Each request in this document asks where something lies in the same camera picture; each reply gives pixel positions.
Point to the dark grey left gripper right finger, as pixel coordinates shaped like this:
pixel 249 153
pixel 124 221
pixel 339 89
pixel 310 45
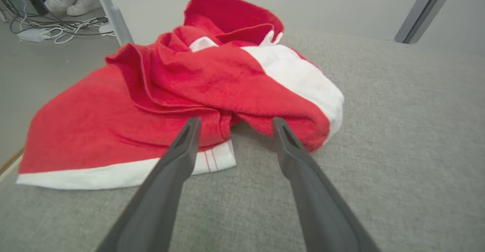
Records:
pixel 322 214

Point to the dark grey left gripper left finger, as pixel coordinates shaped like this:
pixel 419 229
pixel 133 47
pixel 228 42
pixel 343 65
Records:
pixel 159 206

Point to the red and white towel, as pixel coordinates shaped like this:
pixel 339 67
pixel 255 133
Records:
pixel 113 123

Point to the white power strip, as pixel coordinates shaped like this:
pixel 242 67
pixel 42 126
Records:
pixel 106 28

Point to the white power adapter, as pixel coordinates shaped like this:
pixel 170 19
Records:
pixel 32 35

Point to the grey partition end post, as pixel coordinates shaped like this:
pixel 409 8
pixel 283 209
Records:
pixel 115 21

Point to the grey double partition post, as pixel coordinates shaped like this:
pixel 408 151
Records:
pixel 420 13

